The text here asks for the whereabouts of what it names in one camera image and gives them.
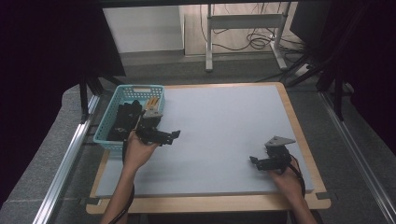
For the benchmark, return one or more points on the person's left hand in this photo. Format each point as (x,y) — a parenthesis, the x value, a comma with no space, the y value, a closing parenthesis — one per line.
(138,152)

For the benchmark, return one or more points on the white cabinet panel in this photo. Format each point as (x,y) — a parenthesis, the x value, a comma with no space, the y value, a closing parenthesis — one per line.
(143,29)

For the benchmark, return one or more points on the cream knitted glove orange grips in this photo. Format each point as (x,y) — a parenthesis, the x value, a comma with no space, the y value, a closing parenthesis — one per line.
(153,102)

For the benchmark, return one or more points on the dark curtain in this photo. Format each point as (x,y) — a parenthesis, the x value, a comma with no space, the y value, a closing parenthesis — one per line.
(40,62)
(367,56)

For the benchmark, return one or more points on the black tripod stand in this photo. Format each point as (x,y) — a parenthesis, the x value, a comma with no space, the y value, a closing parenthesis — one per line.
(327,71)
(88,90)

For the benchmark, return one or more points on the turquoise plastic basket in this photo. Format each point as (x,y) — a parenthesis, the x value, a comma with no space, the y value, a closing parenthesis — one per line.
(124,93)

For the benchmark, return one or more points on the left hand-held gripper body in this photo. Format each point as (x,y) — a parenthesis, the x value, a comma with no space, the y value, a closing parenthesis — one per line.
(151,127)

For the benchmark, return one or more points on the white metal stand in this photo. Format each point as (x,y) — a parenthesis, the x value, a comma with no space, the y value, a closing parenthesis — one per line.
(246,21)

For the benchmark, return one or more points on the white power strip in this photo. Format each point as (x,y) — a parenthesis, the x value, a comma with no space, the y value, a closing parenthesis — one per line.
(302,70)

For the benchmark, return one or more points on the person's right hand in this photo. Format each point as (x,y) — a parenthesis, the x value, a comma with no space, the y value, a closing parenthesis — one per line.
(288,183)

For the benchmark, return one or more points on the grey tape piece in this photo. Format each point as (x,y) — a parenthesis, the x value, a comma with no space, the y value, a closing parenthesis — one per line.
(90,201)
(325,196)

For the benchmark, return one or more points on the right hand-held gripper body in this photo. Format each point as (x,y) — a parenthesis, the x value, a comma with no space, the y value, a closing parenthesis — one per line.
(277,154)

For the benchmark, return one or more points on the aluminium rail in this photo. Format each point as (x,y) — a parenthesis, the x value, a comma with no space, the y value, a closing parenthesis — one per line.
(63,168)
(361,161)

